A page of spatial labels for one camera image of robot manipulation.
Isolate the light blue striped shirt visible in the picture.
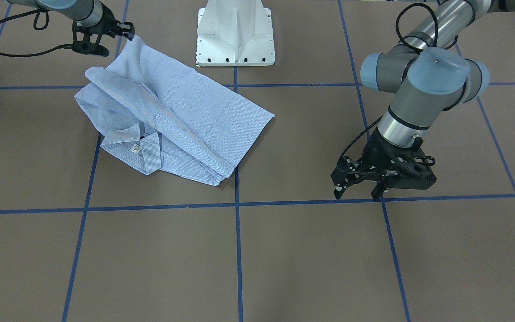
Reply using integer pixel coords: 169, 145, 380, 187
74, 36, 274, 186

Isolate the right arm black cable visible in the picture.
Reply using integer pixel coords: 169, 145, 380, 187
0, 9, 75, 58

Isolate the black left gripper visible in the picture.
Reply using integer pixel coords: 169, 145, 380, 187
331, 130, 437, 200

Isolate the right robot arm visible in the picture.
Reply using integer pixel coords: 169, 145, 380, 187
7, 0, 135, 57

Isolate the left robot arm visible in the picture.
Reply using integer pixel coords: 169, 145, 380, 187
331, 0, 515, 200

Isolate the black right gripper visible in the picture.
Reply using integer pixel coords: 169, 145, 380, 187
71, 4, 135, 57

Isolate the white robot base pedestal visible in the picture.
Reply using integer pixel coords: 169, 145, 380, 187
195, 0, 276, 67

